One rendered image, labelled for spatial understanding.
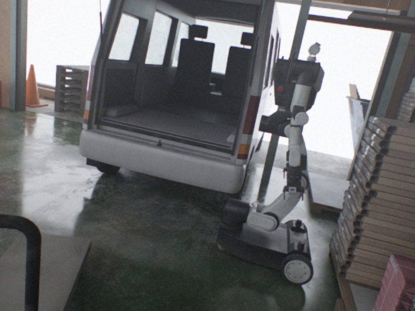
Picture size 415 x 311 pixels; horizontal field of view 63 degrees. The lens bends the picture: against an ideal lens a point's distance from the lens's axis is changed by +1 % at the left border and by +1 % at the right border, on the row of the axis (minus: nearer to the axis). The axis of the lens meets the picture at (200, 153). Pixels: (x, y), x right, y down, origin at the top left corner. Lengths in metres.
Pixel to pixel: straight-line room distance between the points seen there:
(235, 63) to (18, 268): 3.47
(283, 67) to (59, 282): 1.69
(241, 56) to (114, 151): 2.27
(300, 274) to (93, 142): 1.91
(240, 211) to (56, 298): 1.31
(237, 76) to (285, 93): 2.36
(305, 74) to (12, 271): 1.80
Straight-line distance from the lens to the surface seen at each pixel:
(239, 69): 4.52
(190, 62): 4.66
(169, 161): 2.75
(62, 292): 1.75
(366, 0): 4.73
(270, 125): 2.27
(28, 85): 6.65
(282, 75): 2.21
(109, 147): 2.96
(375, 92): 4.67
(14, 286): 1.81
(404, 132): 2.22
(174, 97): 4.72
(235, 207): 2.45
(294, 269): 2.38
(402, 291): 1.95
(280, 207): 2.43
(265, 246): 2.38
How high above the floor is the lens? 1.30
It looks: 16 degrees down
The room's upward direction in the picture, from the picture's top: 10 degrees clockwise
